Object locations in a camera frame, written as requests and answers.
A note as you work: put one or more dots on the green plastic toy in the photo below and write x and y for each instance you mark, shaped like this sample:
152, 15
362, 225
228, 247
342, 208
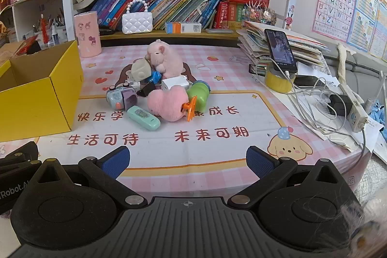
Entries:
198, 94

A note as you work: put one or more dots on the blue purple toy camera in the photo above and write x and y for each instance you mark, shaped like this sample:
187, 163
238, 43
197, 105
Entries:
121, 97

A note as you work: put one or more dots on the yellow chart poster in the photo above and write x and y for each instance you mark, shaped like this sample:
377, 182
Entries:
381, 31

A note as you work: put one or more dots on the blue fuzzy cloth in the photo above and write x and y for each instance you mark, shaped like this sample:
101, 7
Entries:
378, 113

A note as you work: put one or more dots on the red paper packets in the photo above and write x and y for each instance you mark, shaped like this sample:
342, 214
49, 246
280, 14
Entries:
24, 43

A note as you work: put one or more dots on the small blue toy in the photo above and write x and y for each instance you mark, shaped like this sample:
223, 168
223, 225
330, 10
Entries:
156, 76

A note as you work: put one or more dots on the pink plush pig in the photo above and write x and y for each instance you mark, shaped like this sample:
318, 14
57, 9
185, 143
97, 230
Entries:
167, 60

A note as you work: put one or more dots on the bunny wall sticker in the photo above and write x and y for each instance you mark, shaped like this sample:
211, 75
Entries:
289, 19

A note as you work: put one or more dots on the small white bottle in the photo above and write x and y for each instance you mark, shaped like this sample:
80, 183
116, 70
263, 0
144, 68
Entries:
54, 36

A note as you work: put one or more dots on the grey padded headboard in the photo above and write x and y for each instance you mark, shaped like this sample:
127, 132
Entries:
362, 64

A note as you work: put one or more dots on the black box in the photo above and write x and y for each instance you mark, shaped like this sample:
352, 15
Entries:
34, 48

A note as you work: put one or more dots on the row of colourful books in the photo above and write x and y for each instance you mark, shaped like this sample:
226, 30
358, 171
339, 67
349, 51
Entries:
169, 7

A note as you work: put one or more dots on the orange hair clip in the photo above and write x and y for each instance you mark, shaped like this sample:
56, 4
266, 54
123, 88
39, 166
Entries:
190, 108

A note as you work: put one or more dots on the grey flat case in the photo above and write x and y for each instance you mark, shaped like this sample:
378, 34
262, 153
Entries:
219, 31

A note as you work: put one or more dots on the white charger adapter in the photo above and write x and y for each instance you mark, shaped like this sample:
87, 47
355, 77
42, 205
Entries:
175, 84

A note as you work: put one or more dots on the pile of white papers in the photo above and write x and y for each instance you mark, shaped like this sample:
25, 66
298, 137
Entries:
317, 122

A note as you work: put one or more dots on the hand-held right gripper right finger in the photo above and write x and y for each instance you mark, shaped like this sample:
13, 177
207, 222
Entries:
260, 162

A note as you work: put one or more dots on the sequin crown decoration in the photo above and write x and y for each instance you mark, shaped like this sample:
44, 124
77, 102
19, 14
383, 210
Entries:
260, 14

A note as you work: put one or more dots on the orange white carton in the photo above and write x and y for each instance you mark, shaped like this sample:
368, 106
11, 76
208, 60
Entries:
184, 27

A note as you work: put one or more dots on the blue chart poster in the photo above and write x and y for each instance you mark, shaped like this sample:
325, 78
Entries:
362, 16

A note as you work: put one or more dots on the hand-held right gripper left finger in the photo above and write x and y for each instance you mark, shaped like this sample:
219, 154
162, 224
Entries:
116, 161

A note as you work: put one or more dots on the desk holder with pens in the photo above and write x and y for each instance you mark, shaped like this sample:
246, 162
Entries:
59, 31

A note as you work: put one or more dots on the brown cardboard sheet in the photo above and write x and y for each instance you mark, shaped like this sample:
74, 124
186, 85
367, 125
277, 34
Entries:
9, 52

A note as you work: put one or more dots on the white power strip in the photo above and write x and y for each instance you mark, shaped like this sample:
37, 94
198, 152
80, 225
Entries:
356, 116

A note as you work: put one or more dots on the white quilted handbag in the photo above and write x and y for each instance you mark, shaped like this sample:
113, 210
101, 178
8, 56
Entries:
137, 22

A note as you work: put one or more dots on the flat black phone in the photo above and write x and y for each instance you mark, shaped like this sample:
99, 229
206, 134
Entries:
305, 81

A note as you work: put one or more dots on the pink cylindrical container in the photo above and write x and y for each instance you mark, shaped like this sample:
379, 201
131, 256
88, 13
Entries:
87, 34

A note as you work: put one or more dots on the pink fluffy heart plush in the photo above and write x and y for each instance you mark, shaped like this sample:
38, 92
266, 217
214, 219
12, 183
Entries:
164, 103

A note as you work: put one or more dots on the black smartphone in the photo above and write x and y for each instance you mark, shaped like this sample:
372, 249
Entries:
281, 49

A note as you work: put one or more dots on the red tassel ornament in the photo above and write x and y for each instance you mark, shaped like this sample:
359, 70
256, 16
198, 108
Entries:
44, 31

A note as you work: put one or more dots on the black binder clip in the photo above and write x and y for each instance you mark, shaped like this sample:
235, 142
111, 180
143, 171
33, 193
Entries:
146, 90

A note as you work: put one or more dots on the stack of papers and books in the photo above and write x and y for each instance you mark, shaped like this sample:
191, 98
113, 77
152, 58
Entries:
305, 49

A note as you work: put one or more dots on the yellow tape roll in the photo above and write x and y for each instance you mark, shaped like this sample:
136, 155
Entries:
276, 82

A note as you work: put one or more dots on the yellow cardboard box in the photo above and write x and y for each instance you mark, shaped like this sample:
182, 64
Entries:
36, 107

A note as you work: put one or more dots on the mint toy phone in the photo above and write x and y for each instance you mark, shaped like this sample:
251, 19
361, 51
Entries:
143, 119

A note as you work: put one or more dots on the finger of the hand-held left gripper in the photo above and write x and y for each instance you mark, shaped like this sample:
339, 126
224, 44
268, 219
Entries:
21, 152
18, 166

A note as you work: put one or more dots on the black power adapter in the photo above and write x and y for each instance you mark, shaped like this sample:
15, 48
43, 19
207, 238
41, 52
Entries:
340, 105

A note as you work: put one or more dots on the beige cube toy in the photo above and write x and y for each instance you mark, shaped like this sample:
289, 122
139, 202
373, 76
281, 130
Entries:
139, 70

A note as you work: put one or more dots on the white quilted blanket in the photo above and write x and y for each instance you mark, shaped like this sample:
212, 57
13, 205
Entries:
376, 179

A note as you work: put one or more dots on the pink printed desk mat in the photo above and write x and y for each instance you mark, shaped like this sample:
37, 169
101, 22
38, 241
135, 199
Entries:
211, 131

